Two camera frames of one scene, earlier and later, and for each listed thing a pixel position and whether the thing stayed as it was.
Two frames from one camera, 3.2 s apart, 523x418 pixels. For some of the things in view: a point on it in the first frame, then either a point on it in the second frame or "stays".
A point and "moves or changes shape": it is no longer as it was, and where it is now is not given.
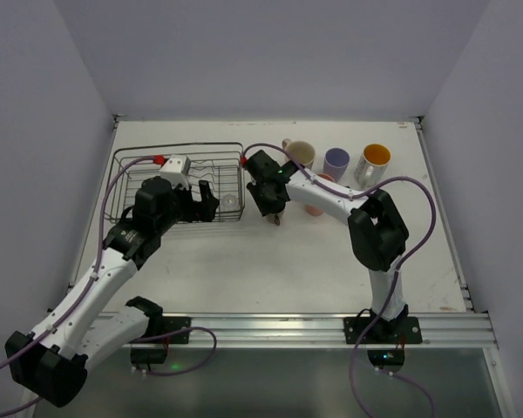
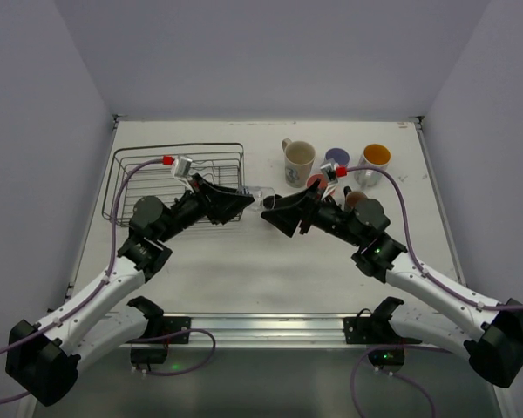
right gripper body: x=269 y=207 -> x=311 y=209
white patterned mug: x=371 y=167 stays
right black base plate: x=399 y=330 stays
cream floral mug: x=302 y=151 stays
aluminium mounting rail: x=438 y=330 stays
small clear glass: x=229 y=203 moves or changes shape
